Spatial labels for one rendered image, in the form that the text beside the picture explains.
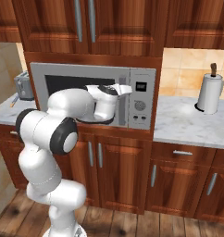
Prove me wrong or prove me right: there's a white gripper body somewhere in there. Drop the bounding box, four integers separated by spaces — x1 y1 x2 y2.
112 82 133 97

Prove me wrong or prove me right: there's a grey microwave oven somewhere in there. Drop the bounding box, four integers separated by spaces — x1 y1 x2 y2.
30 62 157 131

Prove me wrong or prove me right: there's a microwave door with dark window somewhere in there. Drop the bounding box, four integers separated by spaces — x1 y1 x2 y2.
30 62 131 128

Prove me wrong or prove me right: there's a white paper towel roll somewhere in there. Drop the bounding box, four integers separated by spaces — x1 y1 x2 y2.
194 62 224 116

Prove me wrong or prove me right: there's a wooden base cupboard door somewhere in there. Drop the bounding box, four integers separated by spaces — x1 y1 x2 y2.
194 166 224 224
94 138 153 215
68 135 98 207
144 158 211 218

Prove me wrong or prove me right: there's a grey toaster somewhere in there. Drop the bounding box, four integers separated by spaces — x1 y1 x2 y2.
13 70 35 102

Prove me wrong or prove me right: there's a wooden drawer front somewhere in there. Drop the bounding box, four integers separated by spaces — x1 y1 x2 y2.
213 149 224 169
151 141 218 167

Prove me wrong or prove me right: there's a grey utensil with yellow tip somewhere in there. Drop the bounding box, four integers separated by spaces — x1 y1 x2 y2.
9 94 19 108

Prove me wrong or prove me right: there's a wooden base cupboard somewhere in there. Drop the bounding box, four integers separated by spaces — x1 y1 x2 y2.
0 123 72 190

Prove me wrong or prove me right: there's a grey microwave door handle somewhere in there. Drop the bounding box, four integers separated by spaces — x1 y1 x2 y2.
118 76 128 127

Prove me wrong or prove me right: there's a wooden wall cupboard door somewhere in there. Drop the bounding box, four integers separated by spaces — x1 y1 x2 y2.
87 0 166 58
11 0 90 56
164 0 224 51
0 0 22 44

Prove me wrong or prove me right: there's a grey cupboard handle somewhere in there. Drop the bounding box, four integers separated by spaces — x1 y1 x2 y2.
206 172 218 196
150 164 157 189
73 0 83 44
97 142 105 169
87 0 97 44
87 141 95 168

